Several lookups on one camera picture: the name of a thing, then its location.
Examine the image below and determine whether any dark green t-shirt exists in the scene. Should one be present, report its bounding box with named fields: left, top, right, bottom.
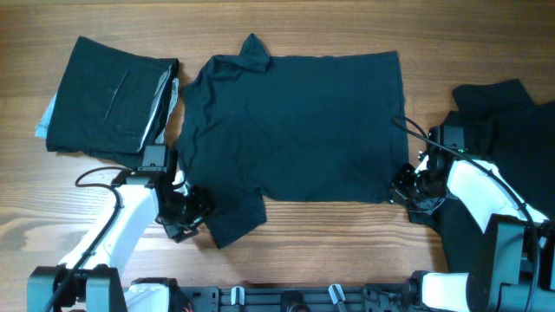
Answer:
left=176, top=36, right=408, bottom=248

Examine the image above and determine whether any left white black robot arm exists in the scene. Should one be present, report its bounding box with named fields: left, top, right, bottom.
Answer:
left=27, top=145, right=215, bottom=311

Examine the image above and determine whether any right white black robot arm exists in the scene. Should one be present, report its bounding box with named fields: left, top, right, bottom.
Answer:
left=389, top=127, right=554, bottom=311

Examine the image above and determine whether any pile of dark clothes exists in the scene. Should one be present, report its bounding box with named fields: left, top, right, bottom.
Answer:
left=409, top=80, right=554, bottom=273

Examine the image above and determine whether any white folded cloth underneath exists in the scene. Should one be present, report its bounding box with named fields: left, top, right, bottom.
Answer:
left=35, top=78, right=180, bottom=144

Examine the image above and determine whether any folded dark green garment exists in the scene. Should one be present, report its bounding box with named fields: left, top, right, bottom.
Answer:
left=45, top=36, right=180, bottom=168

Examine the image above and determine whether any right black cable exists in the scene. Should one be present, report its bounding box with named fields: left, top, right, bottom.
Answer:
left=391, top=114, right=541, bottom=312

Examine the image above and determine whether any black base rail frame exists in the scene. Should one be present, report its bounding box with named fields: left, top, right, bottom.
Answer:
left=125, top=276, right=452, bottom=312

